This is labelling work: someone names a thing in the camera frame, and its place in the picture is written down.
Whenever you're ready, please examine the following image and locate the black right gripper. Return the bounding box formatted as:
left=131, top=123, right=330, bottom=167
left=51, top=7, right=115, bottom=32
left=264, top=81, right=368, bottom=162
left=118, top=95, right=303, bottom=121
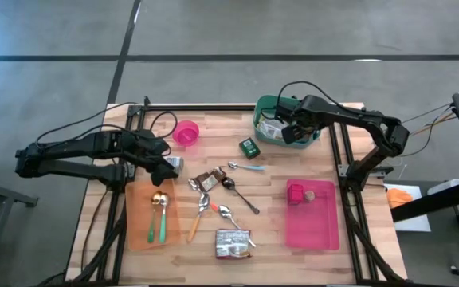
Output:
left=276, top=99, right=323, bottom=145

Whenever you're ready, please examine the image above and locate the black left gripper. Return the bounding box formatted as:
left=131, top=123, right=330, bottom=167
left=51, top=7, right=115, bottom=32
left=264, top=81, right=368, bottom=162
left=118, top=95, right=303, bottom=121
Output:
left=124, top=129, right=179, bottom=187

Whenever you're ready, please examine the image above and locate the glass spice jar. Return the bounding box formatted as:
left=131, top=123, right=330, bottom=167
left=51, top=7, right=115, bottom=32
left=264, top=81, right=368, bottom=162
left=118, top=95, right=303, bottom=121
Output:
left=165, top=155, right=185, bottom=175

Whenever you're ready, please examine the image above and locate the gold spoon with green handle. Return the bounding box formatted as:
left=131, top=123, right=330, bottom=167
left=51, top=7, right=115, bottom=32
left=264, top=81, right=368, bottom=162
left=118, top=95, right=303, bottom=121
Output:
left=147, top=191, right=163, bottom=244

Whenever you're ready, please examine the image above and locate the yellow noodle packet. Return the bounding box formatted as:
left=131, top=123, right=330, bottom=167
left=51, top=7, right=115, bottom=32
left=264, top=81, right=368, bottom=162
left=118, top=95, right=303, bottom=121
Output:
left=256, top=118, right=290, bottom=141

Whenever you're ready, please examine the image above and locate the green plastic bin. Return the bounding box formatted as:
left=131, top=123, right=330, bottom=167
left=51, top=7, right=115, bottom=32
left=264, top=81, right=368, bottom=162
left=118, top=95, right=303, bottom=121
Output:
left=253, top=94, right=322, bottom=150

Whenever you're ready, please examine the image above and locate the orange plastic tray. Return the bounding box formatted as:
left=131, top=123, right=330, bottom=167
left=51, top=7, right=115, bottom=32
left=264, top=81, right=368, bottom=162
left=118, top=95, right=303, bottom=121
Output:
left=124, top=179, right=182, bottom=252

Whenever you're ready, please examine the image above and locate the silver spoon with teal handle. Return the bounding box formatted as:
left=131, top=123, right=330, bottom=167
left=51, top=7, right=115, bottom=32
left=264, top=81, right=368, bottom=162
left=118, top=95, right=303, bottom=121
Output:
left=158, top=192, right=171, bottom=245

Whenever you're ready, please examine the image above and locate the red box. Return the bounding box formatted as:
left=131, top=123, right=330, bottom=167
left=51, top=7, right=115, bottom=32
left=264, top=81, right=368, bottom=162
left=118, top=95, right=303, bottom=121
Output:
left=287, top=183, right=305, bottom=206

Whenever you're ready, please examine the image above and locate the spoon with light blue handle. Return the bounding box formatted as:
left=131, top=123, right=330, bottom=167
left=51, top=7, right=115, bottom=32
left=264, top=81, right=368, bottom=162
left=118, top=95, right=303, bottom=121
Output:
left=227, top=160, right=266, bottom=172

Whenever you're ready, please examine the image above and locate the pink plastic tray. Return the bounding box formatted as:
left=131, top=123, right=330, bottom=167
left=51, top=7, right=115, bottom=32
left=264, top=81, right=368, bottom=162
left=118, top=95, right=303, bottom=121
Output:
left=284, top=178, right=340, bottom=251

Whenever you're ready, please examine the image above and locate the brown chocolate wrapper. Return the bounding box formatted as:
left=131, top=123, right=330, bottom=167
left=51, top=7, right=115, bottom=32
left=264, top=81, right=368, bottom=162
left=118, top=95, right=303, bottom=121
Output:
left=194, top=166, right=227, bottom=192

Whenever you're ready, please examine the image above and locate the pink plastic bowl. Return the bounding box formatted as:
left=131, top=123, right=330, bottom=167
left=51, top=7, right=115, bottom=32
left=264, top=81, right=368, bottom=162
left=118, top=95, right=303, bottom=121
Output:
left=172, top=120, right=201, bottom=147

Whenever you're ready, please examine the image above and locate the small dark green box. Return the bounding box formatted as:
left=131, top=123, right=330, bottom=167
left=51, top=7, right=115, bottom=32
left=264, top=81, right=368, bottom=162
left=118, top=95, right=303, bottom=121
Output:
left=238, top=137, right=261, bottom=160

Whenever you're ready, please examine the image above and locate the black spoon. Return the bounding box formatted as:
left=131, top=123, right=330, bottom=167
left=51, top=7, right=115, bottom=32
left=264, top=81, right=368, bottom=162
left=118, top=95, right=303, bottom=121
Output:
left=221, top=176, right=261, bottom=215

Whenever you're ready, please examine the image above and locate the all-silver spoon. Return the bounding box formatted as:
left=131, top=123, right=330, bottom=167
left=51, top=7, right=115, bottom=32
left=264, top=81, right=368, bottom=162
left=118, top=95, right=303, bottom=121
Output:
left=218, top=204, right=257, bottom=249

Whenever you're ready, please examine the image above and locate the orange object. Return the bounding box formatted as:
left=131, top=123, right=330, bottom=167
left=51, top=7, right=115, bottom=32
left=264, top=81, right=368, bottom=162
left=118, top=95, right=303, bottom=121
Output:
left=386, top=187, right=414, bottom=210

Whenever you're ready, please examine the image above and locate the white paper sheet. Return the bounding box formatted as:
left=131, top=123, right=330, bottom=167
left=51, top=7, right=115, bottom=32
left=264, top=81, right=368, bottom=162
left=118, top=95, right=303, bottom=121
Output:
left=384, top=183, right=433, bottom=233

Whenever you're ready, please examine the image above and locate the white container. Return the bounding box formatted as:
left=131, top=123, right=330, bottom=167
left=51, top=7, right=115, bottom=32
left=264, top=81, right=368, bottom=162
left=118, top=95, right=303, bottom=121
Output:
left=427, top=178, right=459, bottom=196

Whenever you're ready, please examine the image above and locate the silver spoon with red handle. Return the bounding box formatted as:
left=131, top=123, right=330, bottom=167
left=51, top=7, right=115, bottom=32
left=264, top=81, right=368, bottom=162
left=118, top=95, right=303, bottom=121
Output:
left=187, top=178, right=220, bottom=212

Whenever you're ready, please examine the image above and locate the silver spoon with orange handle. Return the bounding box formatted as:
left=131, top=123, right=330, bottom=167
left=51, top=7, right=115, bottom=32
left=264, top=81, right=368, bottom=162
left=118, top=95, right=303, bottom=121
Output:
left=186, top=192, right=211, bottom=244

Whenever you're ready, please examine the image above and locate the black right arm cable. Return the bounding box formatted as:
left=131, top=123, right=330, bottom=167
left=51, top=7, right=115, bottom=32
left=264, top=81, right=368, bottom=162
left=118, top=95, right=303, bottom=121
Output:
left=259, top=81, right=342, bottom=120

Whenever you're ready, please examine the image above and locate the black aluminium rig frame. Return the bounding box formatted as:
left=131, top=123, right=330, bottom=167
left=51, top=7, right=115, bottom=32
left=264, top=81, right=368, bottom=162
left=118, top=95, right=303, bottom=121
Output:
left=68, top=102, right=408, bottom=287

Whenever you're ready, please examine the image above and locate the thin wire bundle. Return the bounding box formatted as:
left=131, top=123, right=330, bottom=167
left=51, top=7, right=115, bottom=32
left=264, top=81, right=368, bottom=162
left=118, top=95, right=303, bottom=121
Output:
left=380, top=102, right=458, bottom=159

